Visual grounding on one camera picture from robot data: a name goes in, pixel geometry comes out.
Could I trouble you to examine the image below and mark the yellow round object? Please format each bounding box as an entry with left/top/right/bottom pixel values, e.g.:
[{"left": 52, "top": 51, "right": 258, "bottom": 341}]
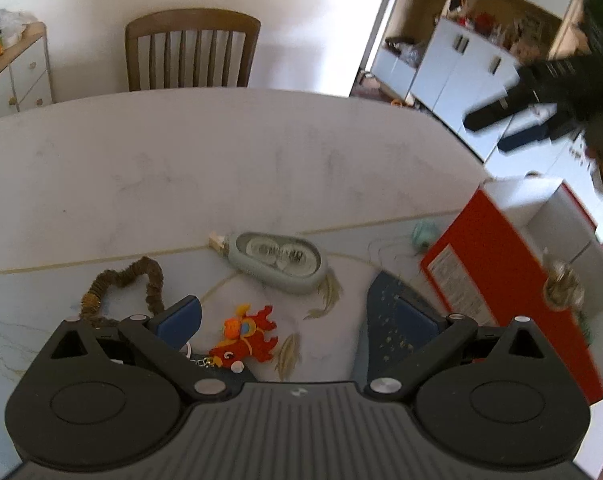
[{"left": 541, "top": 252, "right": 589, "bottom": 311}]

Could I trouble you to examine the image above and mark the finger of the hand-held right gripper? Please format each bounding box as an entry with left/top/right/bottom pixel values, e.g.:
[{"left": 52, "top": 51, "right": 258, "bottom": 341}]
[
  {"left": 463, "top": 92, "right": 557, "bottom": 133},
  {"left": 498, "top": 107, "right": 582, "bottom": 153}
]

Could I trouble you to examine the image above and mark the brown hair scrunchie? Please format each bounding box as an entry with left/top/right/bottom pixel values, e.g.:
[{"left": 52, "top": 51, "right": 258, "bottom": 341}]
[{"left": 80, "top": 256, "right": 165, "bottom": 328}]

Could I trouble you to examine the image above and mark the red white cardboard box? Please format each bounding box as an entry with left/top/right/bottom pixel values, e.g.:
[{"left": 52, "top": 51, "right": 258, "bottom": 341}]
[{"left": 420, "top": 177, "right": 603, "bottom": 406}]

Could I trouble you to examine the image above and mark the teal pencil sharpener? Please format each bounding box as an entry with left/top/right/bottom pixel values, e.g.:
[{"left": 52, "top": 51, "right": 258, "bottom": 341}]
[{"left": 412, "top": 220, "right": 439, "bottom": 256}]

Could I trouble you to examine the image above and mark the dark blue speckled pouch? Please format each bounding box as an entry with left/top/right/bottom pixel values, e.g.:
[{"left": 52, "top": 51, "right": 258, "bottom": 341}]
[{"left": 351, "top": 269, "right": 449, "bottom": 383}]

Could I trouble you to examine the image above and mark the clear plastic bag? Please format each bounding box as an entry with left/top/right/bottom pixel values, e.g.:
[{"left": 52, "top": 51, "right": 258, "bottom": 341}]
[{"left": 0, "top": 8, "right": 34, "bottom": 46}]

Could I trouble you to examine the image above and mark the white cabinet row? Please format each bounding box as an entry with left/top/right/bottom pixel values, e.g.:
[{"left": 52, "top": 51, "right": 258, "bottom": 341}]
[{"left": 406, "top": 0, "right": 592, "bottom": 61}]

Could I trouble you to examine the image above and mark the wooden slatted chair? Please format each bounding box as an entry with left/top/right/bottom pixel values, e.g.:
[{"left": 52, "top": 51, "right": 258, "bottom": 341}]
[{"left": 124, "top": 7, "right": 262, "bottom": 92}]

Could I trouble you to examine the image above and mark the white drawer unit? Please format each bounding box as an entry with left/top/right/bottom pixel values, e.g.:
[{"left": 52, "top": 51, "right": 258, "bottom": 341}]
[{"left": 0, "top": 22, "right": 53, "bottom": 123}]

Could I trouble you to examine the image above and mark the grey correction tape dispenser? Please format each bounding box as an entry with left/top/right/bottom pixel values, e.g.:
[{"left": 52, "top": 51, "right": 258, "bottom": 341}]
[{"left": 208, "top": 231, "right": 329, "bottom": 295}]

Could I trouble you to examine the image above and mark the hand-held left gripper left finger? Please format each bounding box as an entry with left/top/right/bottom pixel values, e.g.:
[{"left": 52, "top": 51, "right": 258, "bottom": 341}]
[{"left": 46, "top": 294, "right": 229, "bottom": 403}]

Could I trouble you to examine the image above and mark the red dragon plush keychain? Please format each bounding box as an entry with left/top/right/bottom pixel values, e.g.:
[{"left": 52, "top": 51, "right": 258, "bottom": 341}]
[{"left": 186, "top": 304, "right": 279, "bottom": 373}]

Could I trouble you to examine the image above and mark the plastic bags pile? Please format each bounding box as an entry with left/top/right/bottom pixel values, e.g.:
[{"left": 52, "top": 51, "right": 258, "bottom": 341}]
[{"left": 385, "top": 35, "right": 425, "bottom": 61}]

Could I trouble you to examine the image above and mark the low white cabinet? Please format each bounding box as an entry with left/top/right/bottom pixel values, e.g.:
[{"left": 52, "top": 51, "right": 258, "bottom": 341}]
[{"left": 371, "top": 42, "right": 417, "bottom": 101}]

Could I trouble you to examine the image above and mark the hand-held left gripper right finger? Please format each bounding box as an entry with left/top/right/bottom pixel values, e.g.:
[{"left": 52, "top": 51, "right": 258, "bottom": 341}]
[{"left": 364, "top": 294, "right": 555, "bottom": 401}]

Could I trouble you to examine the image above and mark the white two-door cabinet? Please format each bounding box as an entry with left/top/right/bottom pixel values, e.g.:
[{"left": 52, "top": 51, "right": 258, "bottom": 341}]
[{"left": 409, "top": 19, "right": 522, "bottom": 126}]

